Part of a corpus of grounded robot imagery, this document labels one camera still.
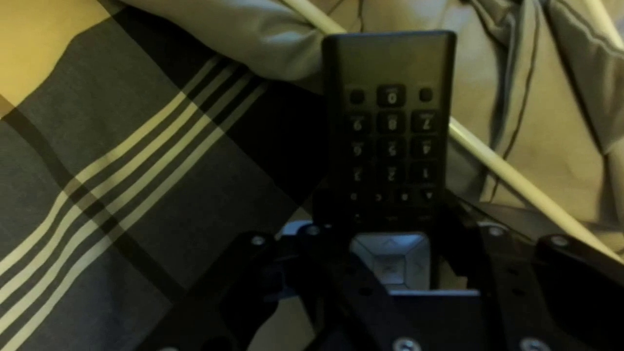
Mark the black remote control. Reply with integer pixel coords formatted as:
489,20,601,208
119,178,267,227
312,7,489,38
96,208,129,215
322,28,456,231

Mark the plaid yellow grey bedspread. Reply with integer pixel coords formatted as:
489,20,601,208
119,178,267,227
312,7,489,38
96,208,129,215
0,0,326,351

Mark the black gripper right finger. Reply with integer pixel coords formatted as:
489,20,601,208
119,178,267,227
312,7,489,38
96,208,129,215
433,192,624,351

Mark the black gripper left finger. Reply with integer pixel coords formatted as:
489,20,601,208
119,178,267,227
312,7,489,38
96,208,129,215
137,188,417,351

